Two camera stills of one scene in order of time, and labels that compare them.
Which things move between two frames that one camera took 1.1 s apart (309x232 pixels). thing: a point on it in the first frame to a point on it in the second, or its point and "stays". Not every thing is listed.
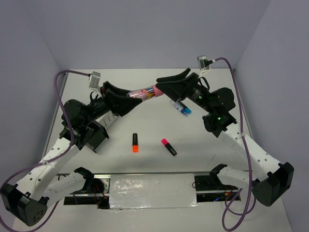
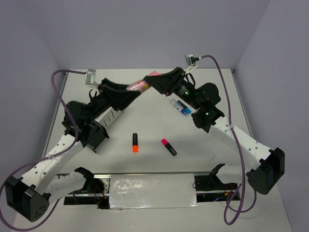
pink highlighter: (171, 149) stays
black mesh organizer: (96, 136) stays
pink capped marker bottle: (146, 93) to (141, 85)
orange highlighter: (135, 146) stays
